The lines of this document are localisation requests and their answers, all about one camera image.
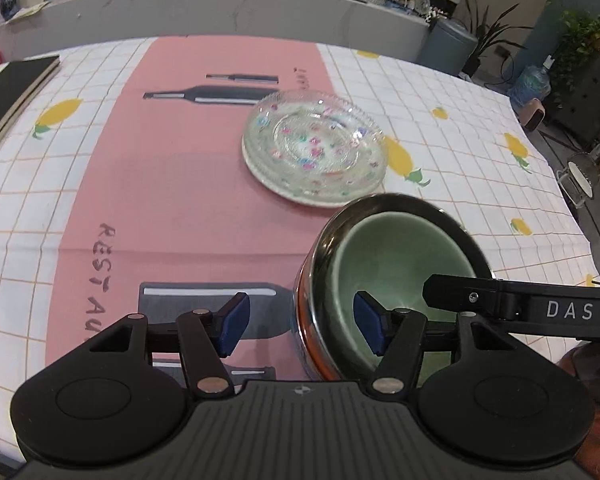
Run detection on lemon checkered tablecloth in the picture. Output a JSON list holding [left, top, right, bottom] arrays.
[[0, 35, 600, 461]]

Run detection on potted long-leaf plant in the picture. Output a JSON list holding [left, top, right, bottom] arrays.
[[452, 0, 531, 79]]

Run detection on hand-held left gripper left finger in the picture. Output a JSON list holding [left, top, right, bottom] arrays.
[[82, 292, 251, 398]]

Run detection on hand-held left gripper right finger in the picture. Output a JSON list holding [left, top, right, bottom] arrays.
[[354, 291, 518, 397]]

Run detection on pink printed table mat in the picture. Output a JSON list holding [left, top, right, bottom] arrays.
[[45, 36, 342, 396]]

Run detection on white fruit-printed plate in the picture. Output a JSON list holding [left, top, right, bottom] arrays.
[[242, 110, 387, 209]]

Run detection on dark cabinet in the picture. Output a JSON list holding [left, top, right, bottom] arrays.
[[552, 52, 600, 137]]

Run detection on large water bottle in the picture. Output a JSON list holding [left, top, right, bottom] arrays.
[[508, 57, 552, 118]]

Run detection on green ceramic bowl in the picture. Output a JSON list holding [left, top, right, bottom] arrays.
[[330, 212, 478, 371]]

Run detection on small pink heater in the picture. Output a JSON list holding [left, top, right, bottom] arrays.
[[522, 100, 546, 132]]

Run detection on black notebook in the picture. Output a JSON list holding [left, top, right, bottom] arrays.
[[0, 55, 61, 160]]

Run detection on loose papers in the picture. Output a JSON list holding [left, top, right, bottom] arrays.
[[5, 1, 51, 23]]

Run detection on bushy green plant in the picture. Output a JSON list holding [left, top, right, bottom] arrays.
[[550, 10, 600, 106]]

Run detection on grey trash bin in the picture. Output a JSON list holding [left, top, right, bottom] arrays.
[[422, 16, 479, 77]]

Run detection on white marble console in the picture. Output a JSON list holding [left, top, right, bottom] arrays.
[[0, 0, 431, 63]]

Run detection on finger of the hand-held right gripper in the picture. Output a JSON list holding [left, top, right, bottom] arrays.
[[423, 274, 523, 320]]

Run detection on orange steel bowl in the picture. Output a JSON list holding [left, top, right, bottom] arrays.
[[292, 192, 496, 382]]

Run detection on floral glass plate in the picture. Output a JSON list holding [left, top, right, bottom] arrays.
[[244, 91, 385, 197]]

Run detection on clear glass plate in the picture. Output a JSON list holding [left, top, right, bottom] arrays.
[[242, 92, 387, 204]]

